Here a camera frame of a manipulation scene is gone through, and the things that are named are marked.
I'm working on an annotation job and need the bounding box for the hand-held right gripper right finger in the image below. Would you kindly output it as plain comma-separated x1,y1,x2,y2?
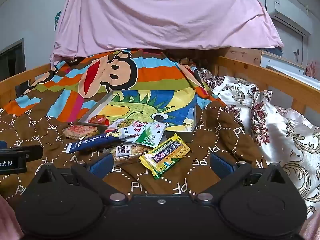
195,153,292,204

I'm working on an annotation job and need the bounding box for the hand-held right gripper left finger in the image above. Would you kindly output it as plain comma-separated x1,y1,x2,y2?
31,153,127,204

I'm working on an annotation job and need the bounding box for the dark blue snack packet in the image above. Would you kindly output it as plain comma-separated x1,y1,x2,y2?
66,127,133,153

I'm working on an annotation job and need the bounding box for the clear mixed nut packet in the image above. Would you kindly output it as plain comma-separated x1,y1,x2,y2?
107,144,153,167

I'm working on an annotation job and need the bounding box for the rice cracker packet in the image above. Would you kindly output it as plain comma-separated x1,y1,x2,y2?
61,125,99,140

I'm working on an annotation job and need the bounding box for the small red snack packet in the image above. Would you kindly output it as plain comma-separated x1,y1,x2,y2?
89,115,110,125

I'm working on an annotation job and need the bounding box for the white green pea packet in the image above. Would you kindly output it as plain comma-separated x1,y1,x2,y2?
105,119,167,148

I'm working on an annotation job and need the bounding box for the yellow green snack packet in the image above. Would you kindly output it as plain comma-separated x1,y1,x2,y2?
139,133,191,180

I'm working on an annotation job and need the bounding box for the silver box with cartoon drawing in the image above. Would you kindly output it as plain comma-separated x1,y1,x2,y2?
79,90,198,143

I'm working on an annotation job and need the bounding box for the cartoon monkey printed blanket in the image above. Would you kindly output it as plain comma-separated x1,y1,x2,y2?
0,49,273,200

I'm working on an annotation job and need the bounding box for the floral satin quilt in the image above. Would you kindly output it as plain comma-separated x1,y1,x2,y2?
197,67,320,220

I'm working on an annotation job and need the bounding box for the white cabinet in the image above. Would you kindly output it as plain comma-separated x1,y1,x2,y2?
260,50,320,85

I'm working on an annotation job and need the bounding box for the pink flower decoration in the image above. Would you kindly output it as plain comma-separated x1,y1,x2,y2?
305,60,318,78

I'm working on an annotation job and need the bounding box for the pink bed sheet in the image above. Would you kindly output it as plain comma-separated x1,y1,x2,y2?
50,0,285,63

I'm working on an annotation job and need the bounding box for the white air conditioner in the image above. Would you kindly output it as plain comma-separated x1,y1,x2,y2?
264,0,314,34

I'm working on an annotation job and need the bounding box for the wooden bed frame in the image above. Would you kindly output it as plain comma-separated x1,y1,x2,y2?
0,46,320,117

